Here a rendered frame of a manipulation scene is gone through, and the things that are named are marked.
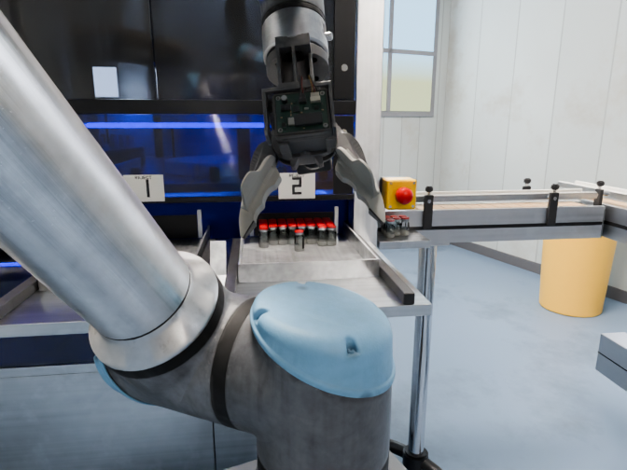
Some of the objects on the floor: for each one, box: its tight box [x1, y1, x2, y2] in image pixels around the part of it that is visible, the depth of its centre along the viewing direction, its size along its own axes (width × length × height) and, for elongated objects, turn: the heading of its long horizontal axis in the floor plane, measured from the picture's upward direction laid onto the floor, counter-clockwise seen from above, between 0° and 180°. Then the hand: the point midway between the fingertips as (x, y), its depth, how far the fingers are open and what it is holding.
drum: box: [539, 236, 617, 318], centre depth 295 cm, size 43×43×72 cm
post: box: [348, 0, 385, 248], centre depth 113 cm, size 6×6×210 cm
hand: (313, 235), depth 50 cm, fingers open, 14 cm apart
